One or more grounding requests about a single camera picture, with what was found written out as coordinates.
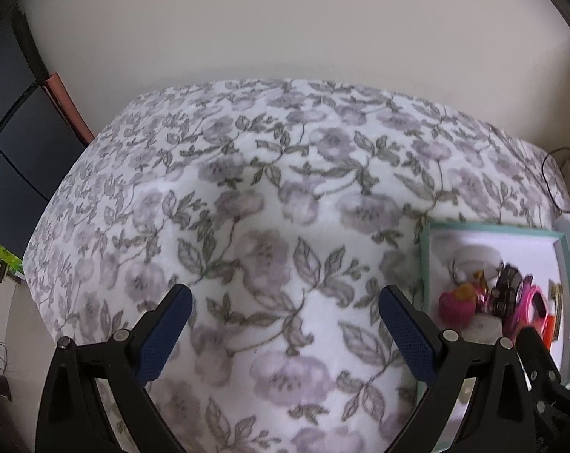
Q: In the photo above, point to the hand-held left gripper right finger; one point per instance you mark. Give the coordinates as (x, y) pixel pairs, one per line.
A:
(407, 335)

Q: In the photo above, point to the red small can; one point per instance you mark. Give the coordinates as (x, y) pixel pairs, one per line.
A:
(550, 325)

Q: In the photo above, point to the floral blanket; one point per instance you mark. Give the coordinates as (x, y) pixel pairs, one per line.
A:
(266, 198)

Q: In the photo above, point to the teal shallow cardboard box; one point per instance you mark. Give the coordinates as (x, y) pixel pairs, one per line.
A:
(501, 238)

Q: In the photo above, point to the black toy car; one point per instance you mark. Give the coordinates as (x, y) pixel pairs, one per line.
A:
(506, 288)

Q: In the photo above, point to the white charger plug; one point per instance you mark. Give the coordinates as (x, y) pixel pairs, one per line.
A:
(485, 328)

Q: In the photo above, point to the pink toy watch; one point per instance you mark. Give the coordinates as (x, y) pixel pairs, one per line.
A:
(532, 295)

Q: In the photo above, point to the orange pink small toy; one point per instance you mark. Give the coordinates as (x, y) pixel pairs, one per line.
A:
(480, 292)

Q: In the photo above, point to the dark cabinet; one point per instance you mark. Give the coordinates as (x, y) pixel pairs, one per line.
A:
(11, 151)

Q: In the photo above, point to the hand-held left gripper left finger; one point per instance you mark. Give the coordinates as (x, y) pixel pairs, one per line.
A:
(164, 335)

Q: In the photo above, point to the white cup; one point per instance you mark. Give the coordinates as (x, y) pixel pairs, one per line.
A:
(473, 250)

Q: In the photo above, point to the pink yellow toy figure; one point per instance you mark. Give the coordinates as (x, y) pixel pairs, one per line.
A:
(454, 309)

